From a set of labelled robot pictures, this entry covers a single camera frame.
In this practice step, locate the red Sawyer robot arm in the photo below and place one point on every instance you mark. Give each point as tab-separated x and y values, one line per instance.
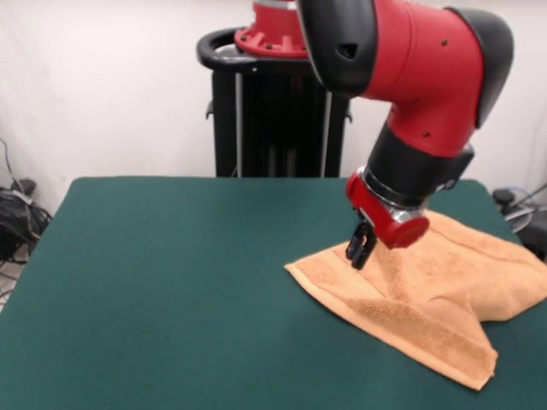
419	77

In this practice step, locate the black floor object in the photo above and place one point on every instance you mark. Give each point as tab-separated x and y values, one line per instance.
536	241

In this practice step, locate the tan terry towel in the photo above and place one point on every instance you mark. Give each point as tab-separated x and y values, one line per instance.
448	290

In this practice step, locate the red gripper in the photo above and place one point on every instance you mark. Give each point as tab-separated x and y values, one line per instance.
384	222

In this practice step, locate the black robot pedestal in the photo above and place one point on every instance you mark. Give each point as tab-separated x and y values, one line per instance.
256	128

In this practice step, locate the dark green table cloth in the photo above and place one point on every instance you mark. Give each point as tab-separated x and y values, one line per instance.
128	277

